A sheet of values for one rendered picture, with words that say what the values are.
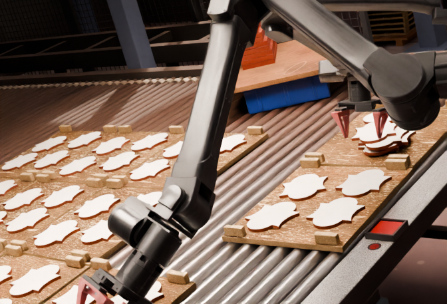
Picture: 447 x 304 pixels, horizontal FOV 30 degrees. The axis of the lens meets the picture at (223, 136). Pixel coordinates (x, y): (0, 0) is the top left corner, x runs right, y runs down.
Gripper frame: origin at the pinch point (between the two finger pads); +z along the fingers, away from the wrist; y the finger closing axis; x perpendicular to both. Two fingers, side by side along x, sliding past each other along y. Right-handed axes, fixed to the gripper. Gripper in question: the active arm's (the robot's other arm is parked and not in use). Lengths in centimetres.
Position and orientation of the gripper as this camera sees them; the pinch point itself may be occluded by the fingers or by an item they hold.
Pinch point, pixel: (362, 135)
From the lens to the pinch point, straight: 220.5
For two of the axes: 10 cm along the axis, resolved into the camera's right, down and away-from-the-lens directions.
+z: 0.9, 9.9, 1.3
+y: -8.0, -0.1, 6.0
